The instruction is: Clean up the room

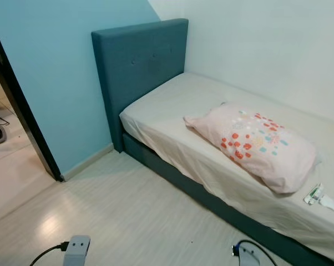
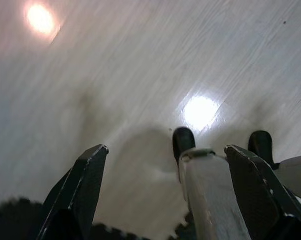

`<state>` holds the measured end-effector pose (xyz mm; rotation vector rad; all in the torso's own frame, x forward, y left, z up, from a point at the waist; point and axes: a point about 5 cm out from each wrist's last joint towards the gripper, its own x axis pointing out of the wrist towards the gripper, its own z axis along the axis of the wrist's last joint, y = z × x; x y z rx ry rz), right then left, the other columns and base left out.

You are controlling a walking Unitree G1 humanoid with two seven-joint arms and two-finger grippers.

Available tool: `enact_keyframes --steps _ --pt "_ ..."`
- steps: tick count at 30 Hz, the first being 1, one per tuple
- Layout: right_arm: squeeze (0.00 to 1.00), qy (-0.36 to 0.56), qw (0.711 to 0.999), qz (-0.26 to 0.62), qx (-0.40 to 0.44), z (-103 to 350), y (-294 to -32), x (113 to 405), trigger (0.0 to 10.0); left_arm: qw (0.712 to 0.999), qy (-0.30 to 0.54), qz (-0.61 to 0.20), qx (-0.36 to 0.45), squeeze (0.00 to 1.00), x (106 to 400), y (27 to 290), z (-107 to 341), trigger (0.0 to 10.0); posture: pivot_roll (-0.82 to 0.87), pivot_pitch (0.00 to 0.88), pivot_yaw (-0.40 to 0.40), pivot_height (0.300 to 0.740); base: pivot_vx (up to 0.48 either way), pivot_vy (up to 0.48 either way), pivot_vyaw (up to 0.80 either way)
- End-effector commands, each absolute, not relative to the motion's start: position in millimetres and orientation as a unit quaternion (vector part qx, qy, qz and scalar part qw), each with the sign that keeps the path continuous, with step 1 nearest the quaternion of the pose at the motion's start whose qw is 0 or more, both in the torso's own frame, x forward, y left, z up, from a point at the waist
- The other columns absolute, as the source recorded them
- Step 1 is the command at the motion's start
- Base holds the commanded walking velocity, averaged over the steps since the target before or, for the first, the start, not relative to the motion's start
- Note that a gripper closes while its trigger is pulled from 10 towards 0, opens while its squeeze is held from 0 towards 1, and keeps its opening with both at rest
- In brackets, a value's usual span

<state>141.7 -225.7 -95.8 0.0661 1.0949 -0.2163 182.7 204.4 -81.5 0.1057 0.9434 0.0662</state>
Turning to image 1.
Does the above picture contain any pink pillow with coloured dots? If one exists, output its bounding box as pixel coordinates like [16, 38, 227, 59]
[184, 101, 318, 195]

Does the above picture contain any white skirting board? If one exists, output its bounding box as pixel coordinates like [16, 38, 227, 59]
[62, 143, 115, 182]

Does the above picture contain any blue-grey upholstered headboard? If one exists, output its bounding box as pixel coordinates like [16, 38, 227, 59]
[91, 18, 189, 153]

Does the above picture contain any mattress with cream sheet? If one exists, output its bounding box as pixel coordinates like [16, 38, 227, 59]
[120, 72, 334, 264]

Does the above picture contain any dark teal bed base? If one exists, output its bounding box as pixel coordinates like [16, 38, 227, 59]
[122, 133, 334, 266]

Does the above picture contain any small green white packet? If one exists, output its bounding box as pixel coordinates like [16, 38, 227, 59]
[303, 183, 325, 206]

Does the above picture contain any white sock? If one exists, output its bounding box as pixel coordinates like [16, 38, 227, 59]
[320, 194, 334, 213]

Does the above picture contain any black door frame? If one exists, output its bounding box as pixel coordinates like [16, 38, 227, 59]
[0, 19, 65, 182]

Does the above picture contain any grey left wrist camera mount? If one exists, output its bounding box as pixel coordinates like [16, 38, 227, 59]
[63, 235, 91, 266]

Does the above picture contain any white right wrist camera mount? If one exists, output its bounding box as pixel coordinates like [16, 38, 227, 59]
[236, 247, 262, 266]

